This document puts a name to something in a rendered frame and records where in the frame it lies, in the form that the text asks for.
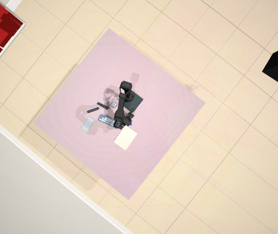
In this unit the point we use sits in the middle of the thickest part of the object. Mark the keyboard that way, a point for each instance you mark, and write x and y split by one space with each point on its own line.
107 120

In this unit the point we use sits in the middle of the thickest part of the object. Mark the cream flat rectangular panel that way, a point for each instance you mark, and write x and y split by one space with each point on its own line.
125 137

